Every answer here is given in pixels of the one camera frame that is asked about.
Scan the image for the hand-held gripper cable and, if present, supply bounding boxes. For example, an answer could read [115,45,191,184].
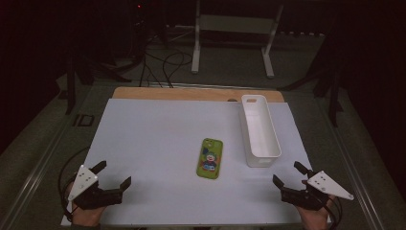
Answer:
[57,146,92,221]
[320,195,344,230]

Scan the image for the white power strip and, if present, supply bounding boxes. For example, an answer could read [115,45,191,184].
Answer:
[280,30,327,37]

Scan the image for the white metal stand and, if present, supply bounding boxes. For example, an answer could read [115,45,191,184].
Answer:
[191,0,285,80]

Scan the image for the white table mat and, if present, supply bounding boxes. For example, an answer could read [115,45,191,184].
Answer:
[60,98,332,228]

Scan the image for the left hand-held gripper cable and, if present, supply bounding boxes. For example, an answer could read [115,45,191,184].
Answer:
[57,146,92,221]

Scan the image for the white plastic bin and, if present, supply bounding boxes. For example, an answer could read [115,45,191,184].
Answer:
[239,94,282,169]

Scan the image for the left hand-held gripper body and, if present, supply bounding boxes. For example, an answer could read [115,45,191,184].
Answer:
[67,164,124,211]

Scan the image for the straight black floor cable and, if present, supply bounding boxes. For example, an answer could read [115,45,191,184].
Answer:
[139,52,165,88]

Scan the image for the black square floor bracket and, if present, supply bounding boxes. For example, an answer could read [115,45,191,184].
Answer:
[72,113,96,127]

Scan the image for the person's right hand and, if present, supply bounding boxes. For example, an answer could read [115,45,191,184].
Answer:
[295,195,336,230]

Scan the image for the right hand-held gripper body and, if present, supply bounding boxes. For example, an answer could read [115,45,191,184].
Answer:
[281,170,355,212]

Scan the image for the right hand-held gripper cable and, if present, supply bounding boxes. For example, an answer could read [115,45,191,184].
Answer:
[320,195,344,230]

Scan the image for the person's left hand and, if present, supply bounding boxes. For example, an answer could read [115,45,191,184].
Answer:
[65,181,108,228]

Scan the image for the black tripod stand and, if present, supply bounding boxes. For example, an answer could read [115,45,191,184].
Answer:
[63,47,132,117]
[277,18,345,128]

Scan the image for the looped black floor cable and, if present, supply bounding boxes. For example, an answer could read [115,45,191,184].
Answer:
[162,51,194,89]

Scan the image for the metal floor rail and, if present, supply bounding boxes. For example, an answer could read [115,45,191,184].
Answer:
[0,85,94,230]
[314,94,388,230]

